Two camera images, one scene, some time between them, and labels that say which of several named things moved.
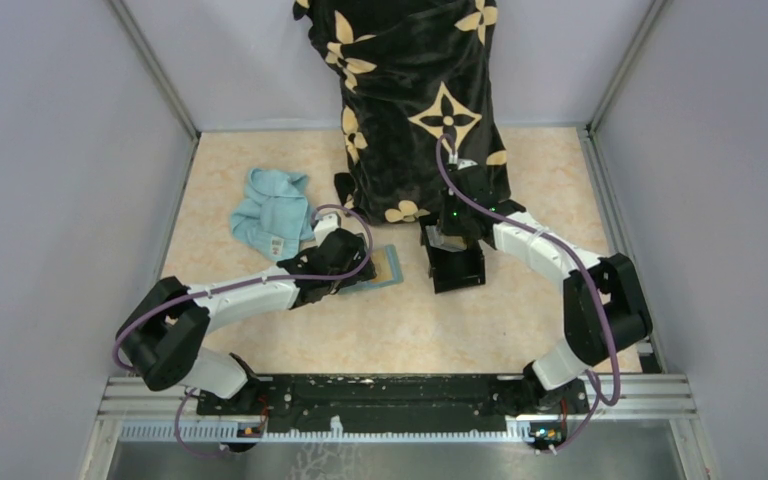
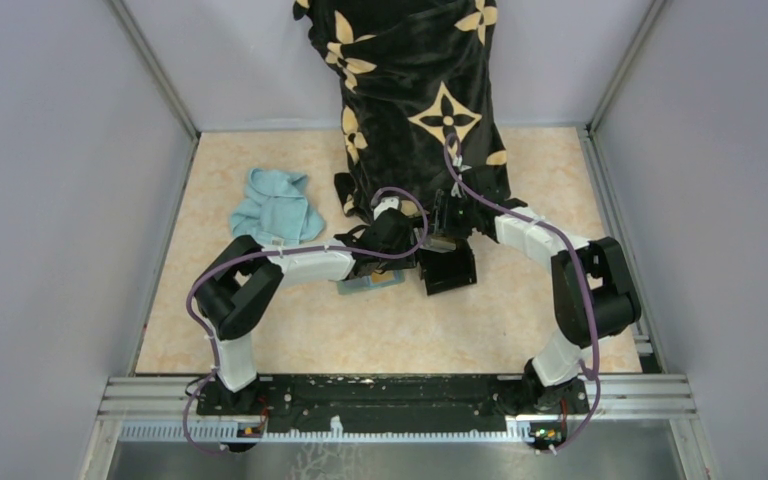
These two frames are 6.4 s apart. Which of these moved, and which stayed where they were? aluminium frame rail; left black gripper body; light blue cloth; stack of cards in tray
Moved: left black gripper body
Stayed: stack of cards in tray; aluminium frame rail; light blue cloth
